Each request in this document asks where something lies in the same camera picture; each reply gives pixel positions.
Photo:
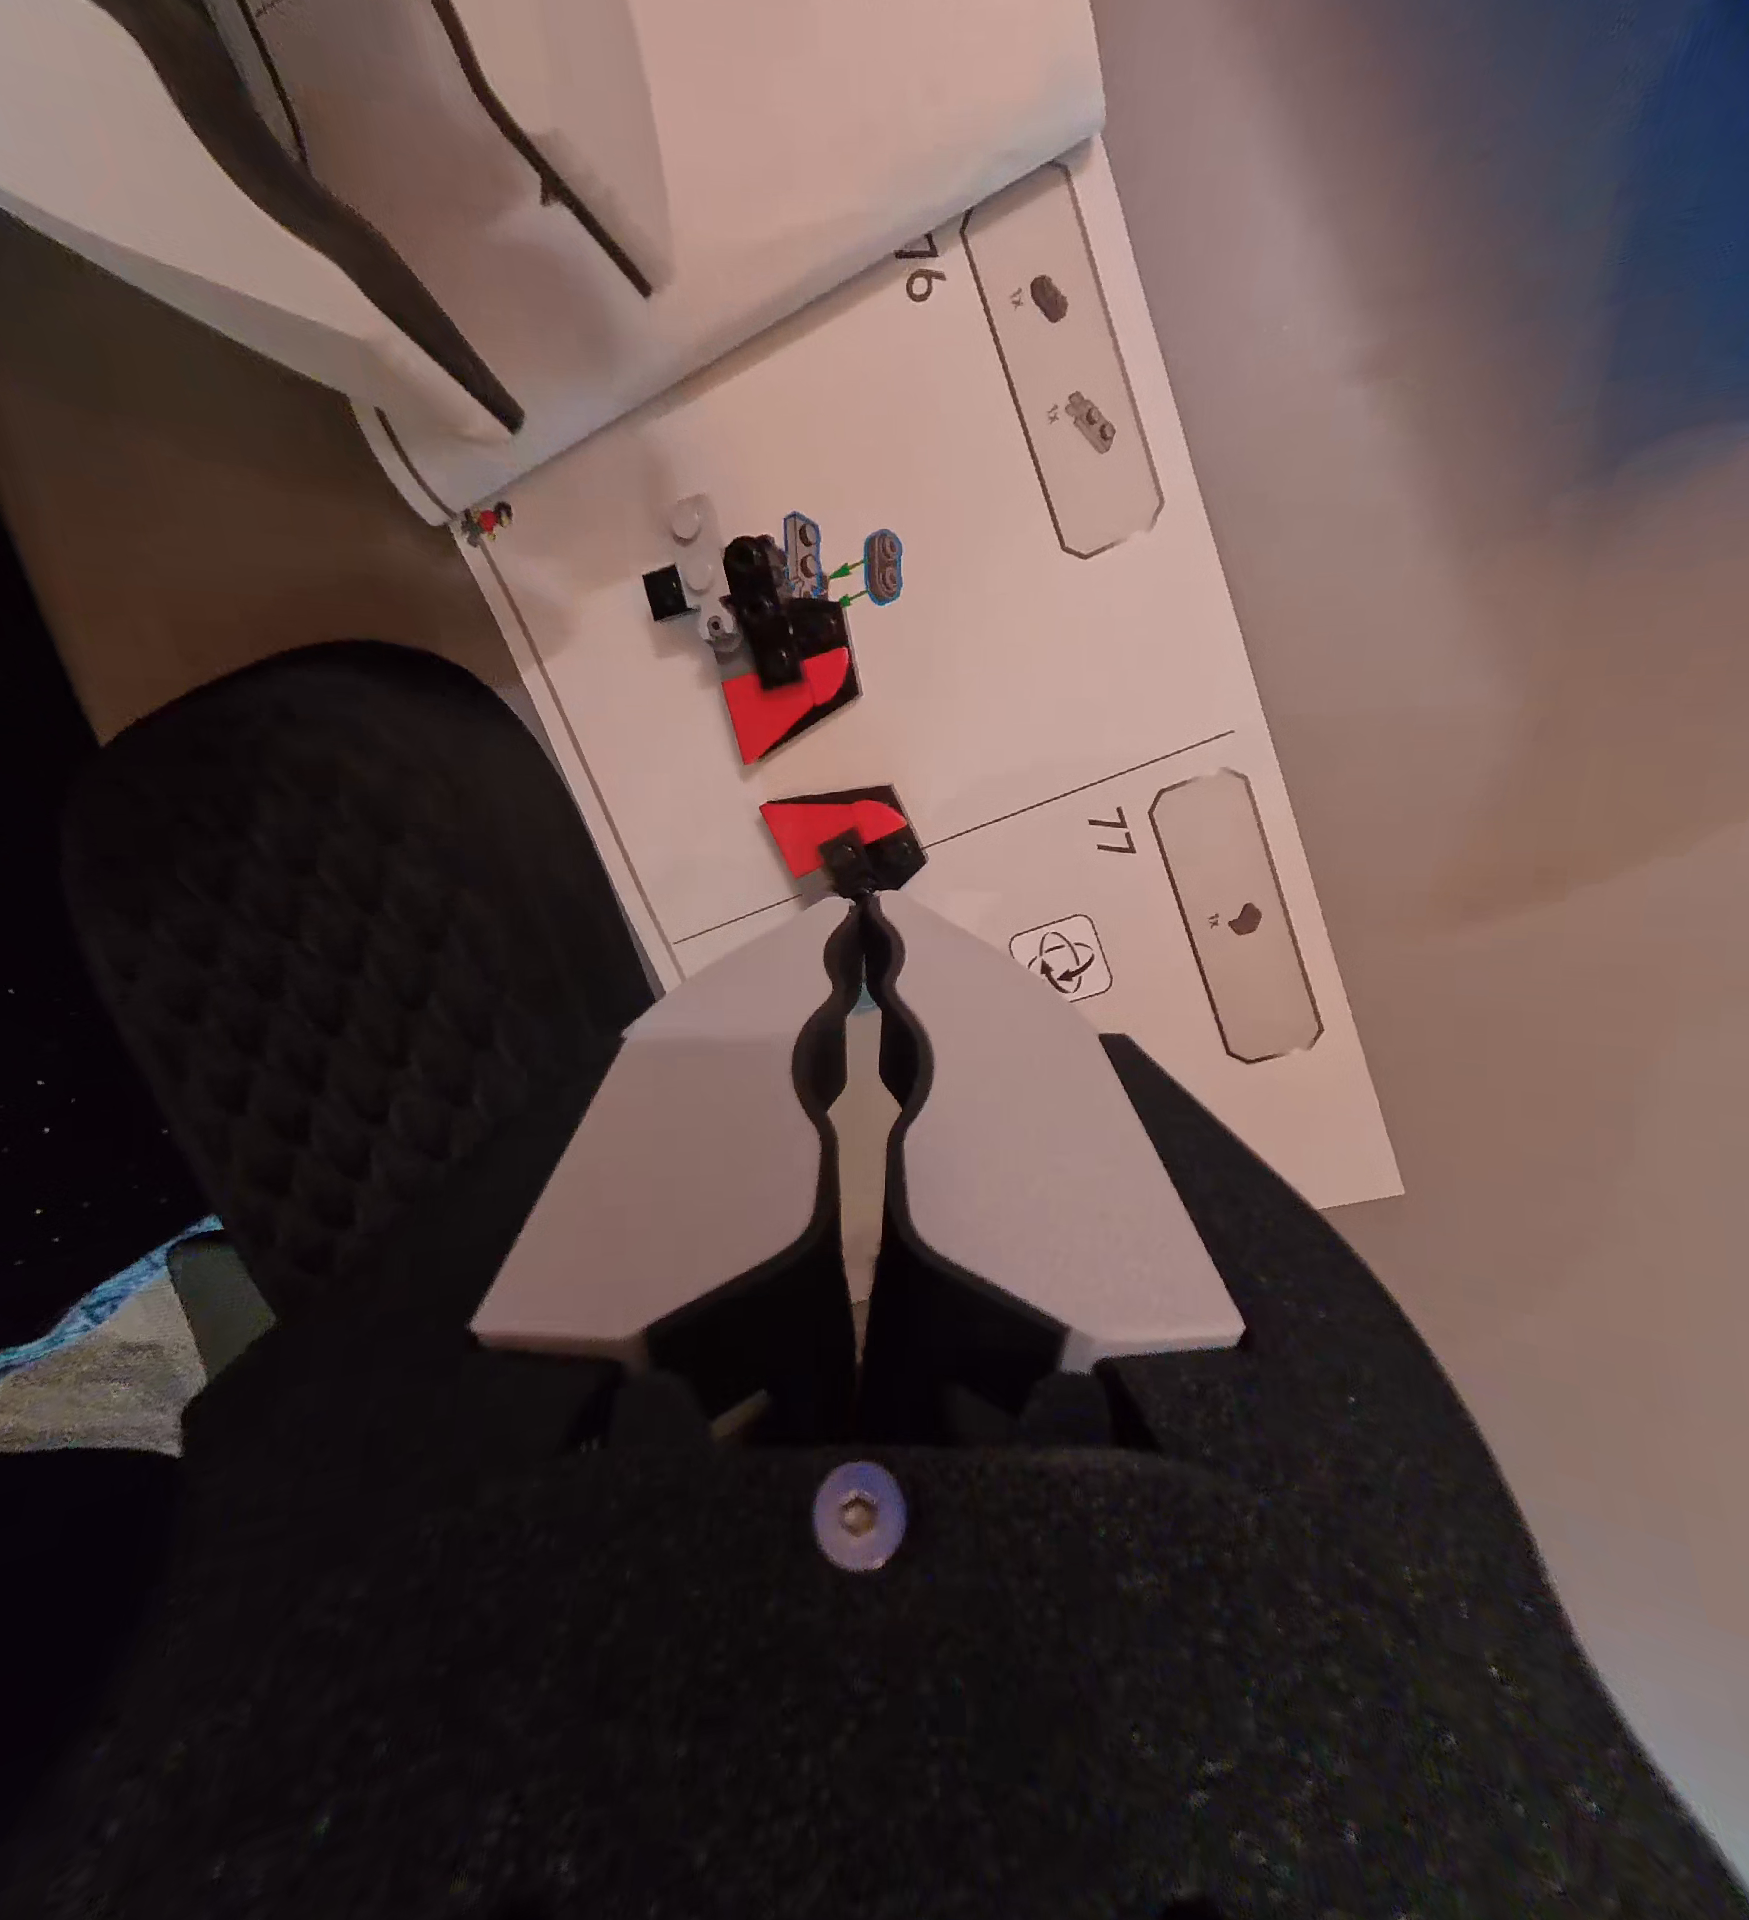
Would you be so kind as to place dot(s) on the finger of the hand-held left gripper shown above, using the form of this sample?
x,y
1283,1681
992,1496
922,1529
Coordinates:
x,y
65,135
589,106

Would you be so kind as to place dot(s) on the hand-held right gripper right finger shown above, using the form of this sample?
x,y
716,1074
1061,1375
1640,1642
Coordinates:
x,y
1055,1186

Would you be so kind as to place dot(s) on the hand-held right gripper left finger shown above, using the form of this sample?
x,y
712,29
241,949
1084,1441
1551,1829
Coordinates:
x,y
664,1186

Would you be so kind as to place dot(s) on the black red toy brick assembly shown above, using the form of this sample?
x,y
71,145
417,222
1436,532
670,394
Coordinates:
x,y
814,824
785,705

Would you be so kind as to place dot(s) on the black textured foam pad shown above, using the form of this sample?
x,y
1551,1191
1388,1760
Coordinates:
x,y
364,975

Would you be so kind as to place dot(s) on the white instruction booklet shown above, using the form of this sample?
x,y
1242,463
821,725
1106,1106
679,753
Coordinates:
x,y
1039,675

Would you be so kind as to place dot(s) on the person's black speckled clothing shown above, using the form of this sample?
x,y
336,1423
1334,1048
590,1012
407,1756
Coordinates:
x,y
4,902

